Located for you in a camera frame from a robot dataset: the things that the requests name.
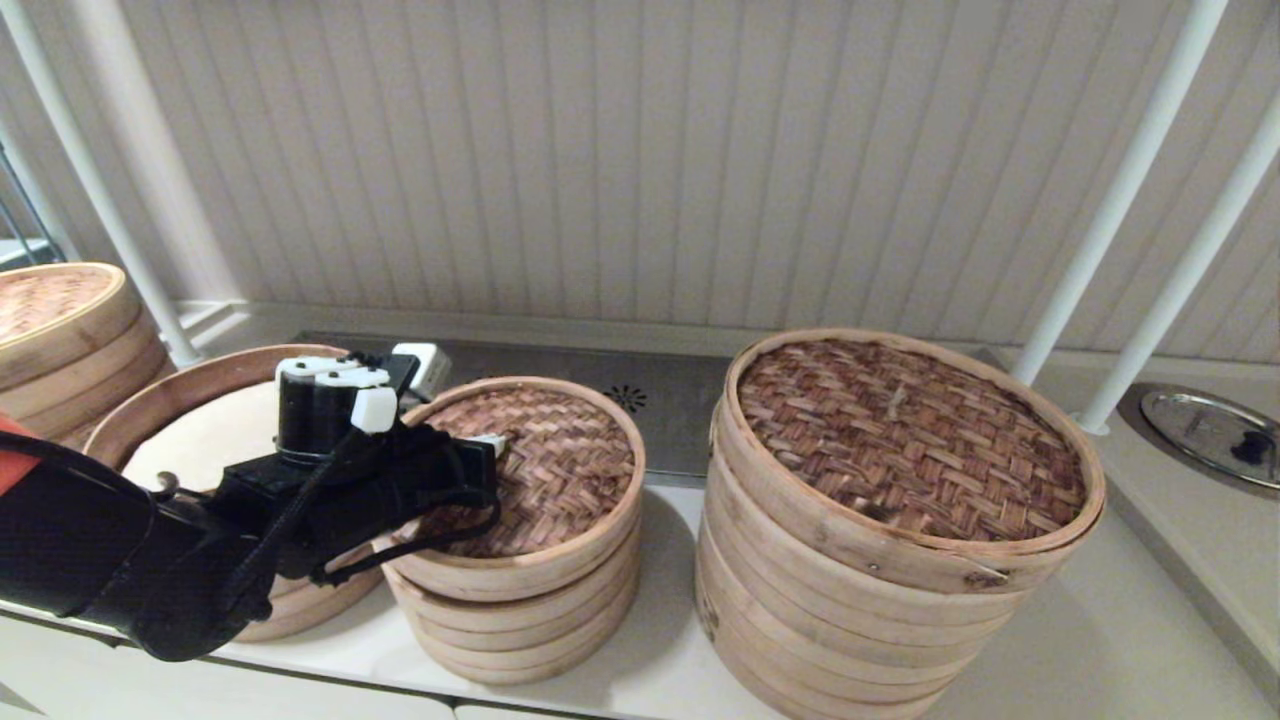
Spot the wide bamboo steamer stack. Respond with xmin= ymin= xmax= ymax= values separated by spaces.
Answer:
xmin=695 ymin=400 xmax=1036 ymax=720

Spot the large woven bamboo steamer lid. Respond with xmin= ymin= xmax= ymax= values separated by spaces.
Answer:
xmin=712 ymin=328 xmax=1108 ymax=596

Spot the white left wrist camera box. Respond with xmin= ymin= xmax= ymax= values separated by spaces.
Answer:
xmin=393 ymin=343 xmax=453 ymax=403

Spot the short bamboo steamer stack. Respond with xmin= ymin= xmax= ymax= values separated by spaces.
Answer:
xmin=380 ymin=520 xmax=646 ymax=686

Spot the round stainless steel lid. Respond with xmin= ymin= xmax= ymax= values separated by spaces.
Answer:
xmin=1140 ymin=388 xmax=1280 ymax=489

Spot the medium bamboo steamer stack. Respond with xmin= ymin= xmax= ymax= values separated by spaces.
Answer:
xmin=85 ymin=343 xmax=386 ymax=643

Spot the white slanted metal pole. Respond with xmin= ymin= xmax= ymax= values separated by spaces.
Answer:
xmin=1012 ymin=0 xmax=1236 ymax=389
xmin=0 ymin=0 xmax=201 ymax=369
xmin=1078 ymin=95 xmax=1280 ymax=436

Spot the black braided cable white plug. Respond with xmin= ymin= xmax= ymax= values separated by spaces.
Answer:
xmin=225 ymin=388 xmax=401 ymax=616

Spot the wide white column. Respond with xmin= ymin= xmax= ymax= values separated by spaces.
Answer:
xmin=65 ymin=0 xmax=249 ymax=346

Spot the black cylinder motor white cap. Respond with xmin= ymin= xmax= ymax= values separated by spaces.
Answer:
xmin=275 ymin=355 xmax=393 ymax=469

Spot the round white steamer liner cloth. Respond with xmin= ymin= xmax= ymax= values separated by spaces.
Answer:
xmin=120 ymin=380 xmax=291 ymax=493

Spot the white cabinet door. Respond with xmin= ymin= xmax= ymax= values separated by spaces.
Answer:
xmin=0 ymin=612 xmax=116 ymax=720

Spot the tall bamboo steamer stack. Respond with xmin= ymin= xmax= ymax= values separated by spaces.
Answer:
xmin=0 ymin=305 xmax=173 ymax=451

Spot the small woven bamboo steamer lid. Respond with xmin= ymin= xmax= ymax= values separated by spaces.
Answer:
xmin=385 ymin=376 xmax=646 ymax=603

